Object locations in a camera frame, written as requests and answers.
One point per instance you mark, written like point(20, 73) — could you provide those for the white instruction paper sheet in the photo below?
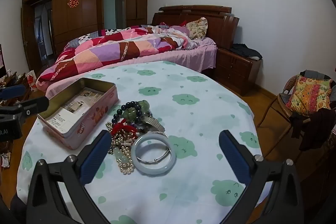
point(67, 117)

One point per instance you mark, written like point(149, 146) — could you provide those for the bed with pink sheet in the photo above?
point(183, 56)

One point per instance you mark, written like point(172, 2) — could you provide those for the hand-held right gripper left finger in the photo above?
point(95, 157)

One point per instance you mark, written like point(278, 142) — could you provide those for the white red paper bag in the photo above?
point(31, 79)

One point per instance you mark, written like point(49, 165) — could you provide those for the colourful patterned cushion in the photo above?
point(308, 95)

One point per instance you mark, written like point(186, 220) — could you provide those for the pink metal tin box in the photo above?
point(78, 134)

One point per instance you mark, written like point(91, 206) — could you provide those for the cluttered wooden cabinet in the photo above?
point(11, 79)

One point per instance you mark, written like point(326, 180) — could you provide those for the patchwork quilt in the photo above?
point(105, 48)

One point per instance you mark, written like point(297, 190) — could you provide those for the red paper wall decoration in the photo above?
point(73, 1)

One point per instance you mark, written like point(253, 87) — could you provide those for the thin silver bangle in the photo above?
point(165, 154)

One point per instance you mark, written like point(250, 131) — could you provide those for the floral pillow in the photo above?
point(198, 28)

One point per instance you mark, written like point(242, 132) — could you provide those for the pale jade bangle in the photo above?
point(168, 162)

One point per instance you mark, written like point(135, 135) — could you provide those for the colourful fabric bag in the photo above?
point(278, 106)

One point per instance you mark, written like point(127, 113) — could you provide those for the dark clothes pile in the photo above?
point(245, 51)

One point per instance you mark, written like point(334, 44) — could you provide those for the pale green jade pendant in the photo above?
point(119, 154)

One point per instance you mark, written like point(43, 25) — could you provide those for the silver metal watch band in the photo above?
point(153, 123)

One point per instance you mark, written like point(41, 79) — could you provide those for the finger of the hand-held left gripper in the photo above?
point(11, 91)
point(34, 106)

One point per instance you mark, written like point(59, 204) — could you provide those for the wooden headboard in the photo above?
point(220, 22)

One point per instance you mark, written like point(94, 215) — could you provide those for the wooden nightstand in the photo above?
point(236, 71)

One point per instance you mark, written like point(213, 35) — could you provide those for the printed paper leaflet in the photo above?
point(90, 96)

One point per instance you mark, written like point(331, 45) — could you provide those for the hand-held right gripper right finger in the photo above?
point(234, 157)

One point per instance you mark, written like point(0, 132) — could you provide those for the dark brown garment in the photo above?
point(315, 129)

